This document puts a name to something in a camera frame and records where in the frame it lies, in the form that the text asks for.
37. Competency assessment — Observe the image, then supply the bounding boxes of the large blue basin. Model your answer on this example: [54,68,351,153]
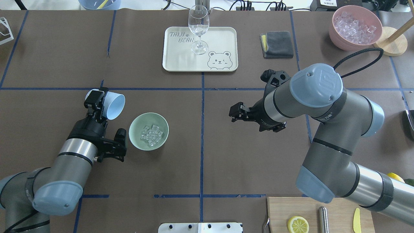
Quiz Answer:
[78,0,122,10]

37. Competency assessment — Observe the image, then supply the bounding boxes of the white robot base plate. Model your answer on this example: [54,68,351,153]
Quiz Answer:
[158,222,244,233]

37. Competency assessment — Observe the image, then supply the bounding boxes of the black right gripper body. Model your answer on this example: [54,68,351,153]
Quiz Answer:
[247,99,286,132]

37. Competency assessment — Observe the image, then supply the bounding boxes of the wooden cutting board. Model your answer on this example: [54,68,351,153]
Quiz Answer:
[267,197,375,233]

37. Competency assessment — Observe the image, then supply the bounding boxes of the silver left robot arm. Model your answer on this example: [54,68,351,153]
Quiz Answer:
[1,87,127,233]

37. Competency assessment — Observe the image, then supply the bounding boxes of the clear wine glass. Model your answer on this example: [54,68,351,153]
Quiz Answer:
[188,5,210,55]

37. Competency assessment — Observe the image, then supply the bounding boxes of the white wire rack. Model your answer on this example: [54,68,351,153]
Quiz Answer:
[0,17,14,45]

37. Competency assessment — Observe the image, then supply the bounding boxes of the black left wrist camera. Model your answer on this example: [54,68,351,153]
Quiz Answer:
[114,128,127,147]

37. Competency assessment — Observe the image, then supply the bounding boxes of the wooden cup stand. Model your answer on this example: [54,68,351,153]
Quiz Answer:
[374,16,414,57]

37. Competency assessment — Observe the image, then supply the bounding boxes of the steel knife handle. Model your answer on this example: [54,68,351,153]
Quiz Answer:
[319,206,329,233]

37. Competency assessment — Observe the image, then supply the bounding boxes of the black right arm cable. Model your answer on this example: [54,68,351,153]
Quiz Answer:
[333,48,384,79]

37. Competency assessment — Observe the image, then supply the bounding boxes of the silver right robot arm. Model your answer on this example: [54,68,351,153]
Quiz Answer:
[229,63,414,225]

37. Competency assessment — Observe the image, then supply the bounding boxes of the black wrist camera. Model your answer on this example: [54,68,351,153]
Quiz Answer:
[260,69,291,97]
[114,128,127,147]

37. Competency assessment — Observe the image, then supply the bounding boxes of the folded grey cloth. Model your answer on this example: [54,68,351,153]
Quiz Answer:
[260,31,294,59]

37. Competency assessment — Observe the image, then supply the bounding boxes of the clear ice cubes pile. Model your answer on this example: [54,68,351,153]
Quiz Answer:
[140,125,164,147]

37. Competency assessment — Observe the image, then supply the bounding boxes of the halved lemon slice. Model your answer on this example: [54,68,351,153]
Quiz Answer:
[287,216,310,233]

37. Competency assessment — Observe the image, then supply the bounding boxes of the light blue plastic cup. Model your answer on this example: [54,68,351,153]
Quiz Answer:
[105,91,125,120]

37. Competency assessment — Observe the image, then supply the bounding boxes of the cream bear serving tray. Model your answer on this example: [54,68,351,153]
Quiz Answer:
[162,27,238,72]

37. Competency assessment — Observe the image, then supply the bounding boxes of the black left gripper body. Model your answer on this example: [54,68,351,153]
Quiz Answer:
[67,117,127,163]

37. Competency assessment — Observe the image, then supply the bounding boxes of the yellow lemon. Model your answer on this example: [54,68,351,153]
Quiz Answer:
[387,172,405,183]

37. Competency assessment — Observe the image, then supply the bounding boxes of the yellow plastic knife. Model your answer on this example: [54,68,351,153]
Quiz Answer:
[352,208,361,233]

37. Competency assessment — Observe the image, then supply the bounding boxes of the pink bowl of ice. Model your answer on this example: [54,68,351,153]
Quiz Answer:
[329,5,383,51]

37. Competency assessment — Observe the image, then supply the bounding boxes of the shiny metal ice scoop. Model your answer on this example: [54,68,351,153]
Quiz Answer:
[403,110,414,141]

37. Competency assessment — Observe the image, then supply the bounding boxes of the green lime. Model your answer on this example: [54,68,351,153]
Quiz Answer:
[404,178,414,187]

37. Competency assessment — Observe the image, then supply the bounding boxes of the green ceramic bowl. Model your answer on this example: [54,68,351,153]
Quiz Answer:
[129,112,169,151]

